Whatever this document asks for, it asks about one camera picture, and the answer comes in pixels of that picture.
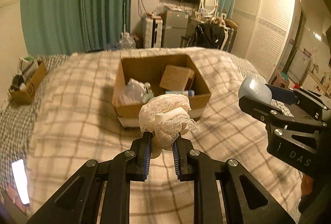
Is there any plaid bed blanket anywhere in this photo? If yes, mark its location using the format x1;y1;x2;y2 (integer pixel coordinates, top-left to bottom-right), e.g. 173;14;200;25
1;48;302;220

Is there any open cardboard box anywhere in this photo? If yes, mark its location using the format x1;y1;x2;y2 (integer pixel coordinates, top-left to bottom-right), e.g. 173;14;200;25
112;54;212;128

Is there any white lace cloth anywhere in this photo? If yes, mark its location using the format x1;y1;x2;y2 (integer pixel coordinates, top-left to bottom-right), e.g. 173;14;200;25
139;94;198;149

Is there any small cardboard box with items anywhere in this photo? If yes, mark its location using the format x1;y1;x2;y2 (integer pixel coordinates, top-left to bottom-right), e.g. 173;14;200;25
8;56;48;105

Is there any silver mini fridge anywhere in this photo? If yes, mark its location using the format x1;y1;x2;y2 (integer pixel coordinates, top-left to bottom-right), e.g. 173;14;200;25
162;10;188;48

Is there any light blue earbuds case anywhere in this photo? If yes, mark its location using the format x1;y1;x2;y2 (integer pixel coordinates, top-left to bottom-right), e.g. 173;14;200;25
238;76;272;104

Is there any black jacket on chair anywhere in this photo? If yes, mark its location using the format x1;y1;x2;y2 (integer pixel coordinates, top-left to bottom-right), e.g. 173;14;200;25
186;23;228;50

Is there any clear plastic water bottle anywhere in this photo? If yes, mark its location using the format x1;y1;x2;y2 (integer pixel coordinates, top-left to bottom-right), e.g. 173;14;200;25
118;79;148;105

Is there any white suitcase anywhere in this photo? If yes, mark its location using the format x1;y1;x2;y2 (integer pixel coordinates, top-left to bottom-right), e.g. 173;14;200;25
143;15;163;48

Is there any large water jug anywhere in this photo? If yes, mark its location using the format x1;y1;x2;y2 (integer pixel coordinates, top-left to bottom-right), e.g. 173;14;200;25
118;32;136;50

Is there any person hand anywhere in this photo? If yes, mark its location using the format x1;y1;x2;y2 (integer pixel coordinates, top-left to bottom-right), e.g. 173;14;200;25
301;174;314;197

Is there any large green curtain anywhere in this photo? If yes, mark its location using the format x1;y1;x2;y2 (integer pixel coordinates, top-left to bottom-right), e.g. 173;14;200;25
20;0;131;56

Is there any white oval mirror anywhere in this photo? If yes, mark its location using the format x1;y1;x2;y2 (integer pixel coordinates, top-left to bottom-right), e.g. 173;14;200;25
199;0;218;16

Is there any blue white tissue pack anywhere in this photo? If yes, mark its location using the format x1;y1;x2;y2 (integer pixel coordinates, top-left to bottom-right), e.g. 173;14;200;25
165;90;195;98

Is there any white louvered wardrobe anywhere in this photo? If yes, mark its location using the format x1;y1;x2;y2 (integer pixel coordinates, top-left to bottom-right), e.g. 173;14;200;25
231;0;301;80

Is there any brown rectangular carton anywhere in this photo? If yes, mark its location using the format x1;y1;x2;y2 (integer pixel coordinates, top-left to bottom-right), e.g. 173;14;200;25
159;64;195;90

